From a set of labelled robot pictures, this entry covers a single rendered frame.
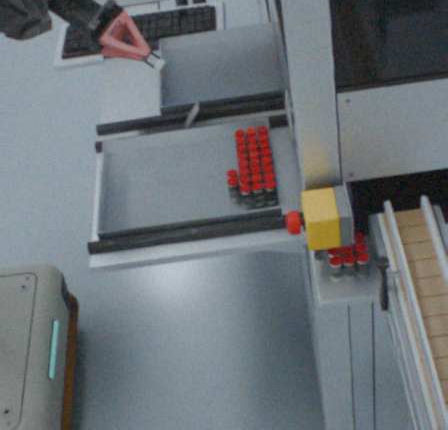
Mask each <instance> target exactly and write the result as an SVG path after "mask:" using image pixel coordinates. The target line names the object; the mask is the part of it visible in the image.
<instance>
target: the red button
mask: <svg viewBox="0 0 448 430"><path fill-rule="evenodd" d="M285 219H286V227H287V231H288V232H289V234H291V235H299V234H302V231H301V226H303V219H302V218H300V217H299V211H298V210H292V211H289V212H287V214H286V217H285Z"/></svg>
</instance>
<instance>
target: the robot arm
mask: <svg viewBox="0 0 448 430"><path fill-rule="evenodd" d="M116 3H117V2H116V1H115V0H107V1H106V3H105V4H104V5H103V6H101V5H100V4H99V3H98V2H96V1H95V0H0V32H1V33H3V34H4V36H5V37H7V38H10V39H13V40H16V41H26V40H30V39H33V38H35V37H38V36H39V35H41V34H44V33H46V32H48V31H51V30H53V19H52V18H51V16H50V14H49V12H52V13H54V14H55V15H56V16H57V17H59V18H60V19H62V20H63V21H65V22H66V23H68V24H70V25H71V26H73V27H74V28H76V29H77V30H79V31H80V32H81V33H82V34H84V35H87V36H88V41H89V49H90V50H92V51H93V52H94V53H98V54H99V55H103V56H104V57H111V58H127V59H133V60H138V61H143V62H144V60H141V59H139V57H138V56H147V55H148V54H149V53H150V52H151V50H150V48H149V47H148V45H147V44H146V42H145V41H144V40H143V38H142V35H141V34H140V32H139V30H138V29H137V28H136V26H135V25H134V23H133V21H132V20H131V18H130V16H128V12H126V11H125V10H124V8H123V7H121V6H120V5H117V4H116ZM48 11H49V12H48ZM124 36H125V37H127V38H128V39H129V40H130V41H131V43H133V44H134V45H135V46H136V47H134V46H131V45H128V44H124V43H122V42H120V41H121V40H122V38H123V37H124Z"/></svg>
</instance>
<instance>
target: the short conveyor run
mask: <svg viewBox="0 0 448 430"><path fill-rule="evenodd" d="M421 205H422V209H412V210H405V211H399V212H393V211H392V208H391V205H390V201H386V202H384V209H385V214H382V213H378V214H377V215H376V214H370V216H369V238H370V241H371V244H372V248H373V252H374V256H375V260H376V266H377V268H378V272H379V294H380V308H381V310H382V311H385V315H386V319H387V324H388V327H389V331H390V335H391V342H392V346H393V350H394V354H395V358H396V362H397V366H398V369H399V373H400V381H401V385H402V389H403V393H404V396H405V400H406V404H407V407H408V411H409V420H410V423H411V427H412V430H448V229H447V226H446V225H445V222H444V219H443V216H442V213H441V210H440V208H439V205H437V206H433V207H432V209H431V207H430V205H429V202H428V199H427V196H422V197H421ZM382 236H383V237H382ZM383 240H384V241H383ZM384 246H385V247H384ZM385 250H386V251H385ZM386 254H387V255H386ZM393 279H394V280H393ZM394 283H395V284H394ZM395 287H396V288H395ZM396 293H397V294H396ZM397 297H398V298H397Z"/></svg>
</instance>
